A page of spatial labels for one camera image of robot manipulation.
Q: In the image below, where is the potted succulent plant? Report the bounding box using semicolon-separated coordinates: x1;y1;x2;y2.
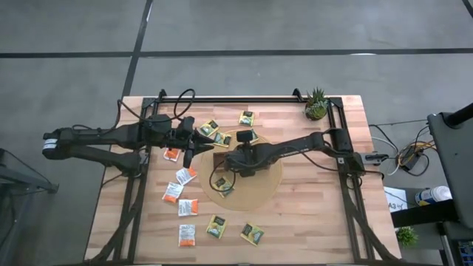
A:
303;86;330;122

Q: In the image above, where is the black aluminium table frame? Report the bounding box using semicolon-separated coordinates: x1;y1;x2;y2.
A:
84;88;402;266

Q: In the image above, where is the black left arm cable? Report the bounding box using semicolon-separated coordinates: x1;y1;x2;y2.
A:
117;88;197;125

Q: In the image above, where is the white wipes canister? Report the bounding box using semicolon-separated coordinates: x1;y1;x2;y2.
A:
414;185;453;207

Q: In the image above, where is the black electronics box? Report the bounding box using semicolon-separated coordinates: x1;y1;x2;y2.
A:
398;143;426;171

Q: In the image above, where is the grey metal cart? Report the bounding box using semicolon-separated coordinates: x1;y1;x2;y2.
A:
0;147;60;266

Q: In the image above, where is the dark desk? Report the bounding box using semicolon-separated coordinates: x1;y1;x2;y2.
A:
427;102;473;231

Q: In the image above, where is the small green plant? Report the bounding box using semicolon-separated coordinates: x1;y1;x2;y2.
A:
395;225;420;248

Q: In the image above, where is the white paper sheet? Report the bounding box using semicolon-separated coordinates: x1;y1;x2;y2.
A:
383;186;409;214

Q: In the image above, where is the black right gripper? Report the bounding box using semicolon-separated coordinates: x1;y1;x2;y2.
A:
224;143;274;177

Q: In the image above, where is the white orange tea bag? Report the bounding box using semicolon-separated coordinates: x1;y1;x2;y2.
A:
174;166;198;186
161;181;185;204
177;198;200;217
163;147;182;163
177;224;197;248

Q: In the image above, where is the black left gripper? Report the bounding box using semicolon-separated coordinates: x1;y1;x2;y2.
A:
168;125;215;170

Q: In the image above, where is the round woven straw placemat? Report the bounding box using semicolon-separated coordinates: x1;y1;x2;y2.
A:
199;129;285;211

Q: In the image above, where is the wooden compartment tea box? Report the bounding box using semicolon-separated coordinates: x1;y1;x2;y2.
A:
213;152;227;174

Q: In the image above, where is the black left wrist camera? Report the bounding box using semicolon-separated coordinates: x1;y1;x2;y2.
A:
177;116;196;137

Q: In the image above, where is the black low shelf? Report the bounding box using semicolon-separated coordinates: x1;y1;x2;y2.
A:
390;201;459;228

